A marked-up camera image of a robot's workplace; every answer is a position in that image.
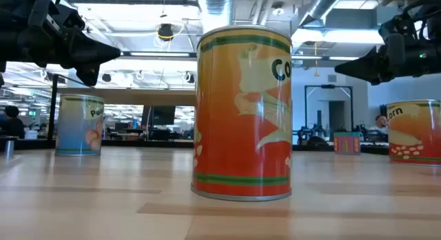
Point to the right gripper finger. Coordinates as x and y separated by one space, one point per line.
368 62
367 76

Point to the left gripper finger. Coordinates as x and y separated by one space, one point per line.
93 50
100 62

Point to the blue peach can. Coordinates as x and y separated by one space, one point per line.
77 129

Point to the small teal pink can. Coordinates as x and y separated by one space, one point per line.
347 145

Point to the orange corn can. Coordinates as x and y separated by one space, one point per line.
241 129
413 136

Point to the black background robot arm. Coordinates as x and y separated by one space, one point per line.
303 133
360 129

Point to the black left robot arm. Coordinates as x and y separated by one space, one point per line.
10 29

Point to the long ceiling light strip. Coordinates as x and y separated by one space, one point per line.
158 54
342 58

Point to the white building column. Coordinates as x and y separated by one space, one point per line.
77 79

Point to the person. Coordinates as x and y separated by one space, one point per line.
380 122
12 124

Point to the grey door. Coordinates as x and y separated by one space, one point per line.
336 116

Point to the yellow hanging pendant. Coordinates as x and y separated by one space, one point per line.
316 73

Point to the green exit sign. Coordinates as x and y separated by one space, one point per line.
32 113

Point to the black round ceiling fixture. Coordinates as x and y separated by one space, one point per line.
165 31

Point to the black dome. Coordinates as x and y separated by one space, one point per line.
317 140

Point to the black monitor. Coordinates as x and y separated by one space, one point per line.
162 116

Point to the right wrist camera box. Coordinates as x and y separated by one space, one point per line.
391 30

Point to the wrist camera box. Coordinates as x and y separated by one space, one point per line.
70 17
391 30

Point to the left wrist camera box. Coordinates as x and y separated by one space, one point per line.
70 17

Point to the wall vent grille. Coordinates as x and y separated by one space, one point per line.
331 78

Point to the black metal frame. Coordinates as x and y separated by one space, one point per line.
327 86

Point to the black aluminium rig frame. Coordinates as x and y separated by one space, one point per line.
155 143

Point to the silver metal post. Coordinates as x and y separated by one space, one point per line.
9 148

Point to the wide silver ventilation duct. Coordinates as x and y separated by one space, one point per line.
217 10

